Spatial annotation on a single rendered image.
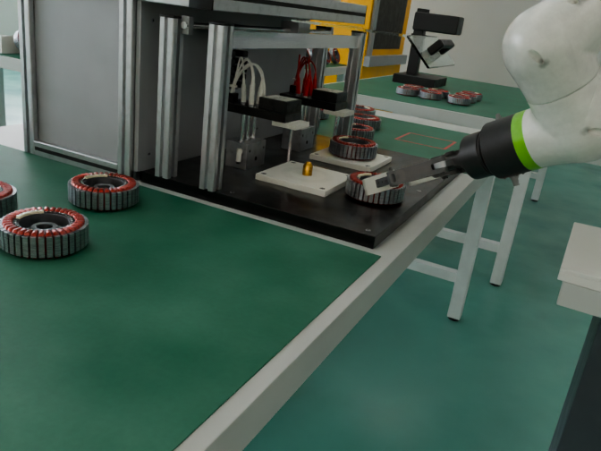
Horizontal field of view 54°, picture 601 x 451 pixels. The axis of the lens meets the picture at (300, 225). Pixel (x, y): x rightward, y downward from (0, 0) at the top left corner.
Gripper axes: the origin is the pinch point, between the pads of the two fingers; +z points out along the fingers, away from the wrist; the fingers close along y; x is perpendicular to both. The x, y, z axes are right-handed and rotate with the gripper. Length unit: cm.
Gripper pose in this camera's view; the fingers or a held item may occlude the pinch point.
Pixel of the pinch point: (392, 181)
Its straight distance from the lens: 110.0
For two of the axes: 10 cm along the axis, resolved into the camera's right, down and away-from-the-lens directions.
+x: -2.5, -9.7, 0.1
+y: 6.9, -1.7, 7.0
